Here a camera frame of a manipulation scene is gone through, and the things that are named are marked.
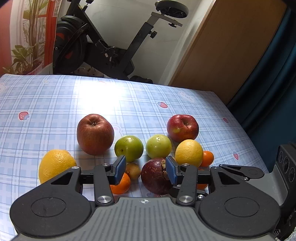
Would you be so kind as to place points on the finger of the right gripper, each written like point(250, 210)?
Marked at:
point(245, 172)

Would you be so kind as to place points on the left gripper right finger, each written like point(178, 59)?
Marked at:
point(184, 180)

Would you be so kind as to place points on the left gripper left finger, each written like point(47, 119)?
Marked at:
point(105, 175)

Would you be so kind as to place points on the small orange tangerine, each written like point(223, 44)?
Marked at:
point(123, 185)

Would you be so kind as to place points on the small brown kiwi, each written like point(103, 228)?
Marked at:
point(133, 171)

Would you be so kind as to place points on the dark purple mangosteen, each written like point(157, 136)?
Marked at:
point(155, 177)

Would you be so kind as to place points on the smaller yellow lemon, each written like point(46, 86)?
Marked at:
point(189, 151)

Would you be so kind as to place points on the dark green round fruit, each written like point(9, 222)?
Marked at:
point(129, 146)

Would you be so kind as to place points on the light green round fruit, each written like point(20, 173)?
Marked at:
point(158, 146)

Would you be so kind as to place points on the dull red apple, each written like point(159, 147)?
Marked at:
point(95, 134)

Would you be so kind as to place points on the shiny red apple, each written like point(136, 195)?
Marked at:
point(182, 127)

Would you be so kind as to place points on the large yellow lemon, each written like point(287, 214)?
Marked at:
point(53, 163)

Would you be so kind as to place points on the blue plaid tablecloth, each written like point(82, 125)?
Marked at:
point(41, 113)

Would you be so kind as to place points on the wooden door panel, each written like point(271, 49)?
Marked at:
point(227, 45)

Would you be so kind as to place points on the printed room backdrop cloth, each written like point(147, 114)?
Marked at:
point(28, 31)

